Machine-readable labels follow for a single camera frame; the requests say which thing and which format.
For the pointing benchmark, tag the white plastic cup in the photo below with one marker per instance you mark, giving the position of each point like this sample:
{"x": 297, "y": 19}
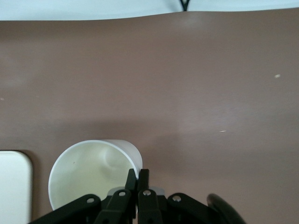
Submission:
{"x": 88, "y": 168}

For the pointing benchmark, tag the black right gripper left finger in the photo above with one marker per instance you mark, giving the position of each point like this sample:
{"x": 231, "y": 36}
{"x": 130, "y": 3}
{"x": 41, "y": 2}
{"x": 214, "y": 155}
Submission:
{"x": 116, "y": 205}

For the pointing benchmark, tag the brown table mat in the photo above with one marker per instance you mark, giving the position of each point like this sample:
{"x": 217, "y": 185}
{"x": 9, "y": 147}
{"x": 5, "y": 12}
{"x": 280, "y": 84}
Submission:
{"x": 163, "y": 81}

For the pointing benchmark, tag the beige bear print tray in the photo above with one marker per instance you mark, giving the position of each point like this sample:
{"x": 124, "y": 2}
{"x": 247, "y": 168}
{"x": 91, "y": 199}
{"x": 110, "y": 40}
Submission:
{"x": 14, "y": 186}

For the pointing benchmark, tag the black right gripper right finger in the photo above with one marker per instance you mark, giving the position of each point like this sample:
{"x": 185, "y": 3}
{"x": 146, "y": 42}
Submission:
{"x": 149, "y": 207}

